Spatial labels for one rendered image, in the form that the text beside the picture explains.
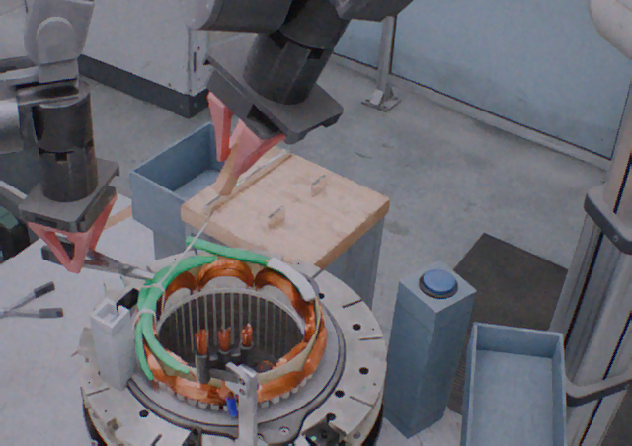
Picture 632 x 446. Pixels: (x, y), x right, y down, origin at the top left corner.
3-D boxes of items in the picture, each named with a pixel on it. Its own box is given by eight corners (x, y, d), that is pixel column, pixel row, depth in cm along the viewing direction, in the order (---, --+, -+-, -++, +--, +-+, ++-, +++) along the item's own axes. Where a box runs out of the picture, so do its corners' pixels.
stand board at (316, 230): (180, 220, 112) (180, 205, 111) (271, 157, 125) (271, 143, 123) (304, 286, 103) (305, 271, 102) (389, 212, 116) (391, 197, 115)
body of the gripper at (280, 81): (285, 152, 64) (327, 78, 59) (197, 66, 66) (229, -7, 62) (337, 126, 69) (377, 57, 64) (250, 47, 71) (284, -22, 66)
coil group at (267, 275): (249, 296, 92) (249, 266, 90) (258, 287, 94) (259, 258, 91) (297, 319, 90) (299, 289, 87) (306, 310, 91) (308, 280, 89)
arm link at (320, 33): (386, -9, 59) (352, -54, 62) (304, -20, 55) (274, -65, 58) (346, 61, 64) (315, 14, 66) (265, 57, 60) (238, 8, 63)
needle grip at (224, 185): (211, 192, 74) (234, 142, 70) (216, 180, 76) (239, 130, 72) (228, 199, 75) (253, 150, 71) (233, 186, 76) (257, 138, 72)
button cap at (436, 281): (436, 299, 104) (438, 293, 103) (416, 280, 106) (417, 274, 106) (460, 286, 106) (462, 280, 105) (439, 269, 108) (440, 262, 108)
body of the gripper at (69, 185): (19, 223, 78) (8, 158, 73) (67, 166, 86) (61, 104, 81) (75, 238, 77) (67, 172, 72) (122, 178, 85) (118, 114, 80)
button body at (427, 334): (407, 439, 117) (435, 312, 102) (376, 409, 122) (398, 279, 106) (443, 417, 121) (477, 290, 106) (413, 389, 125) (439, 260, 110)
